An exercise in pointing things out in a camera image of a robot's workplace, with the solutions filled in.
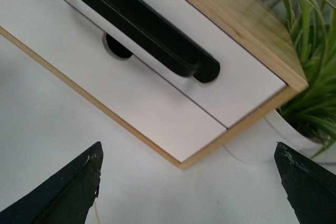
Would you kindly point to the light wooden drawer cabinet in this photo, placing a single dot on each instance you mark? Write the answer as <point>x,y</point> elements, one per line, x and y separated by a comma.
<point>254,26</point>

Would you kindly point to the white plant pot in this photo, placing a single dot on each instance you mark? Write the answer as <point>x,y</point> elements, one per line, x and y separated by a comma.
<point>257,144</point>

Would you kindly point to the green striped spider plant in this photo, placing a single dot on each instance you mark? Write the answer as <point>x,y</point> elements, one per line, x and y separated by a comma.
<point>311,26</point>

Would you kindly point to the black drawer handle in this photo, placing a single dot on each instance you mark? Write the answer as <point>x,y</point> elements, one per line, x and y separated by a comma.
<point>161,39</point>

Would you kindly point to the thin wooden toothpick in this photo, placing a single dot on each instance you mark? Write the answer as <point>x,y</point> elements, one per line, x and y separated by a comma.
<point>96,213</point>

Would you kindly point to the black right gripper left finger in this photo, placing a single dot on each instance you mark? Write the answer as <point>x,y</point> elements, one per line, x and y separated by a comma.
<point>65,197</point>

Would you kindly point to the white drawer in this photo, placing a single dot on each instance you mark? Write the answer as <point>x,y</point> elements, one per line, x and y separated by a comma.
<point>243,83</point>
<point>74,49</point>

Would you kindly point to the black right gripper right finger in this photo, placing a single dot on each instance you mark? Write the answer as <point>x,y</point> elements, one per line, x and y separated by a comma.
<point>310,188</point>

